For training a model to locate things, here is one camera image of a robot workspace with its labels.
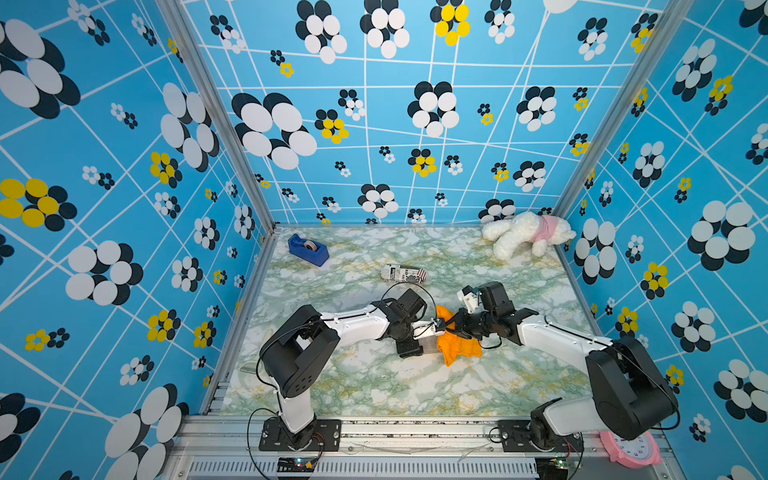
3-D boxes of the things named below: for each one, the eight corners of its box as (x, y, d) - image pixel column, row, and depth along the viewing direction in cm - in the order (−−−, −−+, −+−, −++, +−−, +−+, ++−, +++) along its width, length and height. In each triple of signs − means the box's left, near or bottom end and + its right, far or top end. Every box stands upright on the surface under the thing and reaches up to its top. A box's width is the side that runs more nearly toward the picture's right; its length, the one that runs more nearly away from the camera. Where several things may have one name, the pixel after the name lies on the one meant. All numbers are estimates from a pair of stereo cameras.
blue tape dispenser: (290, 254, 114) (284, 242, 108) (298, 245, 117) (294, 232, 111) (319, 267, 110) (315, 255, 104) (328, 257, 113) (324, 245, 107)
